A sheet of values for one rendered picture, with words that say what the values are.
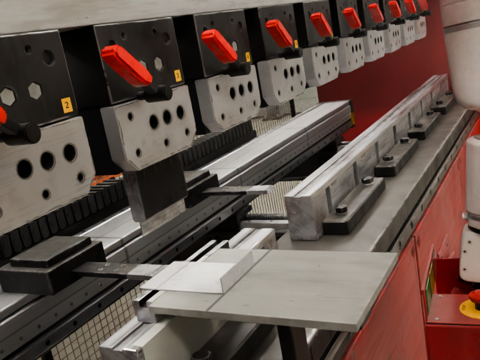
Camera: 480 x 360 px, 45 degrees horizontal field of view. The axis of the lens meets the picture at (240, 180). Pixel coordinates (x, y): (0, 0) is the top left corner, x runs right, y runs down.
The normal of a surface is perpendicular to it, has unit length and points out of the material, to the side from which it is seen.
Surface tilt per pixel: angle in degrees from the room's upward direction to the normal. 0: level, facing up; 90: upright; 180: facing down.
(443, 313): 0
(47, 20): 90
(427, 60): 90
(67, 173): 90
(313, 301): 0
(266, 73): 90
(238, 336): 0
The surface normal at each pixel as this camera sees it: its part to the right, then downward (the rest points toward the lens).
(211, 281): -0.18, -0.95
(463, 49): -0.70, 0.25
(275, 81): 0.87, -0.04
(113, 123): -0.46, 0.29
